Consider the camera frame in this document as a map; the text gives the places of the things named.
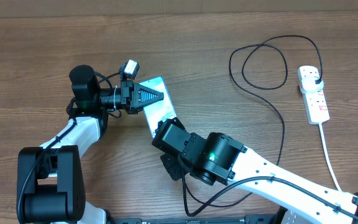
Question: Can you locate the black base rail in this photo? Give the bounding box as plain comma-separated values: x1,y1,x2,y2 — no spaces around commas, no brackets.
111,214,276,224

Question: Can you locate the white power strip cord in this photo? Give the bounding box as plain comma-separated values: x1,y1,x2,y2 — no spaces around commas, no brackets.
318,123,343,192

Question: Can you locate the white charger adapter plug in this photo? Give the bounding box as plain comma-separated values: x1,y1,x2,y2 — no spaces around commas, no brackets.
300,77,324,94

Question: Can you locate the cardboard backdrop panel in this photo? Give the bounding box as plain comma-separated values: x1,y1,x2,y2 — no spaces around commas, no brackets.
0,0,358,18

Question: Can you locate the white power strip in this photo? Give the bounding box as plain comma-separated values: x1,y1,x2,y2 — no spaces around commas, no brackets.
297,65,330,124

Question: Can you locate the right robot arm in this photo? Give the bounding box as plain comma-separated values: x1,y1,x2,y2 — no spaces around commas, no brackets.
152,118,358,223

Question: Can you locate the Samsung Galaxy smartphone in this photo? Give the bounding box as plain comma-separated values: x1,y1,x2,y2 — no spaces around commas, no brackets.
139,76,177,138

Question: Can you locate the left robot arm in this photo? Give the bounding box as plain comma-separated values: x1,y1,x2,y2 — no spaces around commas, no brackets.
16,60,164,223

